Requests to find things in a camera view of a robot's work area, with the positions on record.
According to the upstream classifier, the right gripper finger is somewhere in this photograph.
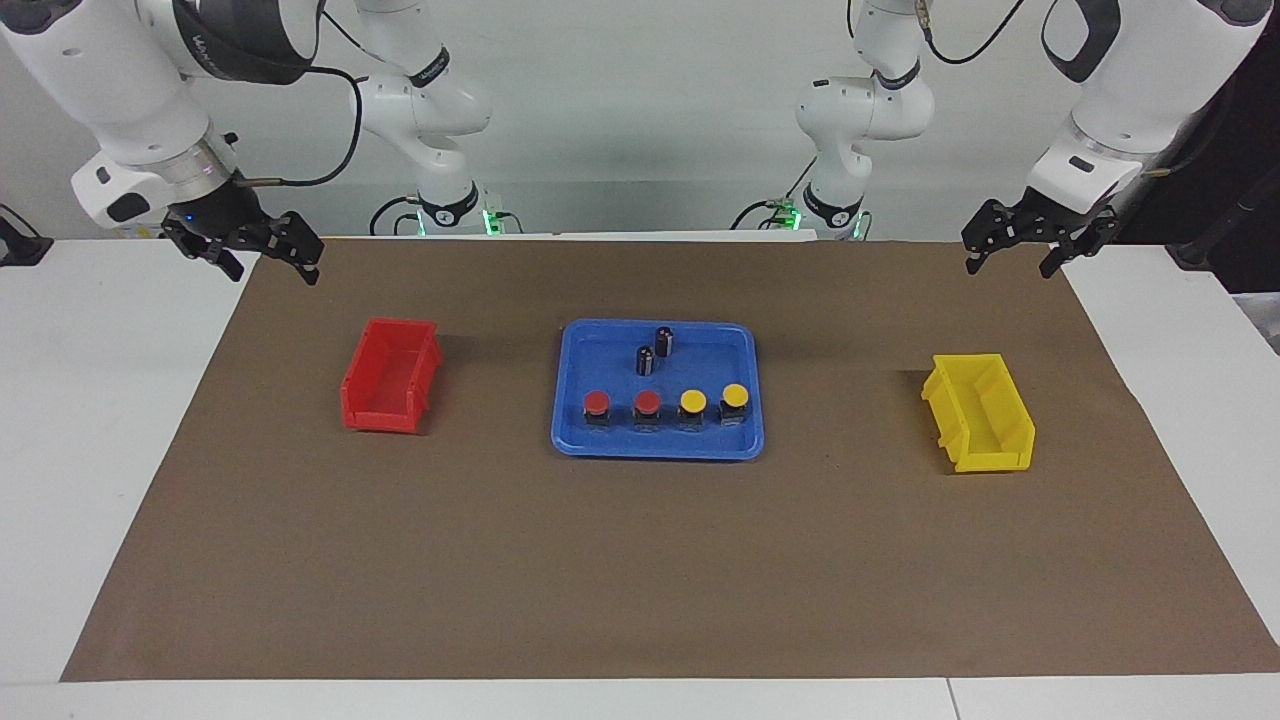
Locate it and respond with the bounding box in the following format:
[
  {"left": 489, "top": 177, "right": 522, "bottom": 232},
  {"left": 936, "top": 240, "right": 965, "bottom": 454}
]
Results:
[
  {"left": 180, "top": 238, "right": 245, "bottom": 283},
  {"left": 274, "top": 211, "right": 325, "bottom": 287}
]

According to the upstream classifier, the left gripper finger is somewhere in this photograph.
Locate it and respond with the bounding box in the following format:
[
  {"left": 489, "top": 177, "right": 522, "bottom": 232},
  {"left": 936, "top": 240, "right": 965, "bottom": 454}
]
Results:
[
  {"left": 961, "top": 199, "right": 1014, "bottom": 277},
  {"left": 1039, "top": 207, "right": 1120, "bottom": 280}
]

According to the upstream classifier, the red plastic bin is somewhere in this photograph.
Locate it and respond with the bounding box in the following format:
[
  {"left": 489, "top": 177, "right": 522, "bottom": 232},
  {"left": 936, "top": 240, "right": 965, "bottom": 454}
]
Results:
[{"left": 340, "top": 317, "right": 444, "bottom": 435}]

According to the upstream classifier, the yellow plastic bin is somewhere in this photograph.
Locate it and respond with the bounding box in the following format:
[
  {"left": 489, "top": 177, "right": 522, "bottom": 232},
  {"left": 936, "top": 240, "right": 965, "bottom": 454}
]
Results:
[{"left": 920, "top": 353, "right": 1037, "bottom": 474}]

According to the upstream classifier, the blue plastic tray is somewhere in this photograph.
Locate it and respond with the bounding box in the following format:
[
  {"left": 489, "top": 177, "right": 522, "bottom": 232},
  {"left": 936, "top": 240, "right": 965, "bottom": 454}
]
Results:
[{"left": 551, "top": 319, "right": 766, "bottom": 462}]

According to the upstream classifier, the brown paper table mat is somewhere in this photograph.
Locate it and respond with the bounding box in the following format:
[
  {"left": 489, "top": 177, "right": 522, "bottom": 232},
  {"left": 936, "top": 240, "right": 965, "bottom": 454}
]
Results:
[{"left": 60, "top": 238, "right": 1280, "bottom": 684}]

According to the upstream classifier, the black right base cable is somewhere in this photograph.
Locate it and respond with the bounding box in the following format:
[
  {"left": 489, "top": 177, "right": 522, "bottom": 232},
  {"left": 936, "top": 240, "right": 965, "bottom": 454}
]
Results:
[{"left": 368, "top": 193, "right": 426, "bottom": 237}]

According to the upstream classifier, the black base cable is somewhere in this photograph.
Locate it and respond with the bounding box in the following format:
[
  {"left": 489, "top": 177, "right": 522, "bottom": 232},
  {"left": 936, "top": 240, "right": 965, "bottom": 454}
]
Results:
[
  {"left": 368, "top": 193, "right": 426, "bottom": 237},
  {"left": 730, "top": 160, "right": 816, "bottom": 231}
]

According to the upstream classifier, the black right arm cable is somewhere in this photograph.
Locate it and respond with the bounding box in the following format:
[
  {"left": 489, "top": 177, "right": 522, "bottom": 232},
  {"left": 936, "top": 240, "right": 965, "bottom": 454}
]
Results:
[{"left": 238, "top": 65, "right": 363, "bottom": 189}]

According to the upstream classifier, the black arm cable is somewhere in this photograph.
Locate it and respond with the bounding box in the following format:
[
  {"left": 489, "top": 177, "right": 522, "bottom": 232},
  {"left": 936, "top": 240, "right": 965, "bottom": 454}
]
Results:
[
  {"left": 922, "top": 0, "right": 1031, "bottom": 66},
  {"left": 238, "top": 65, "right": 363, "bottom": 189}
]

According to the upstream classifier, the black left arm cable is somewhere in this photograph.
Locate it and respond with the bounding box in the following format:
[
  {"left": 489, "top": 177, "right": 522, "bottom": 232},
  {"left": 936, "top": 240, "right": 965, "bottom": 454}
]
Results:
[{"left": 922, "top": 0, "right": 1031, "bottom": 66}]

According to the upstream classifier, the black clamp mount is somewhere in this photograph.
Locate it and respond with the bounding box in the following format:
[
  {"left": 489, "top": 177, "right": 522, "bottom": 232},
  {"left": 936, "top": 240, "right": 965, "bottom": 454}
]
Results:
[{"left": 0, "top": 205, "right": 53, "bottom": 267}]

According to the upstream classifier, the black left base cable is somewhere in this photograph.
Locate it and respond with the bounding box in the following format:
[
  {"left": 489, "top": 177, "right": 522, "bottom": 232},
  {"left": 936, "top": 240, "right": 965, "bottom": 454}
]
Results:
[{"left": 730, "top": 160, "right": 816, "bottom": 231}]

